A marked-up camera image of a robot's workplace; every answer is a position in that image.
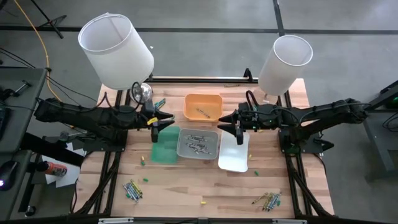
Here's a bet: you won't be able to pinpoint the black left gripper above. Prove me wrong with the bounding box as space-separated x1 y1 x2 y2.
139 100 176 144

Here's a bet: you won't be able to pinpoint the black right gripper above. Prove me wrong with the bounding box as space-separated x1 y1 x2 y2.
216 101 260 146

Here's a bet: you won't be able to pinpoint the white plastic bin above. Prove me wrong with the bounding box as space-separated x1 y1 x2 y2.
217 129 251 174

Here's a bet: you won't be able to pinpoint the orange plastic bin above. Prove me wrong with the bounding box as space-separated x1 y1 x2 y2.
183 93 224 123

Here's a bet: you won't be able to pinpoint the grey plastic bin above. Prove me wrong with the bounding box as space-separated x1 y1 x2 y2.
176 128 220 161

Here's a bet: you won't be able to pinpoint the translucent green plastic bin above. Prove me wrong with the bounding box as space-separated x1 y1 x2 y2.
150 125 181 165

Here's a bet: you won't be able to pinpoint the white shade lamp silver base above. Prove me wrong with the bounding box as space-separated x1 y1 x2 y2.
77 12 155 105

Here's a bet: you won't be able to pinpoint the white paper sheets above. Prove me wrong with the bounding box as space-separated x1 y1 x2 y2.
41 141 87 189

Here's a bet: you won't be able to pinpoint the black beam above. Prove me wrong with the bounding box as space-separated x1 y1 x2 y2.
20 132 85 168

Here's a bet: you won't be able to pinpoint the orange spray can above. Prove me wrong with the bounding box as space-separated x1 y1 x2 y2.
36 161 68 177

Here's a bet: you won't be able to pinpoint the grey side desk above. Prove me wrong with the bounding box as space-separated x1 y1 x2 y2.
0 67 48 153

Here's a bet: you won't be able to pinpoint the black tripod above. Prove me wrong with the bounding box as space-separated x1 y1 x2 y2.
29 0 68 40

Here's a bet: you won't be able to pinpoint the black computer mouse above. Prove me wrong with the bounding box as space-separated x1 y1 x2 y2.
0 160 19 191

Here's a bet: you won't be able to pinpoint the grey low desk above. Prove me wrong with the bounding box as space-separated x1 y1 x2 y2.
0 149 35 221

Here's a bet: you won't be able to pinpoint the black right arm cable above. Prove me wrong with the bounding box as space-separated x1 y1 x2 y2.
244 90 259 110

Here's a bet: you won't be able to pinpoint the black metal table frame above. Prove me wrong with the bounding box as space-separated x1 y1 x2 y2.
70 75 336 224

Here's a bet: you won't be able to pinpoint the silver metal bracket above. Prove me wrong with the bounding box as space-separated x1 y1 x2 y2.
272 218 308 224
98 217 134 224

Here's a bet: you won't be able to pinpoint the yellow cable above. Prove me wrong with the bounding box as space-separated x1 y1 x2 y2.
12 0 63 102

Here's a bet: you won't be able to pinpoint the black frame side table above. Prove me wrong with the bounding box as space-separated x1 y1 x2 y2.
341 79 398 183

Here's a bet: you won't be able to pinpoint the black handle tool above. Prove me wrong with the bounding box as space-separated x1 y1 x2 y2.
0 80 32 101

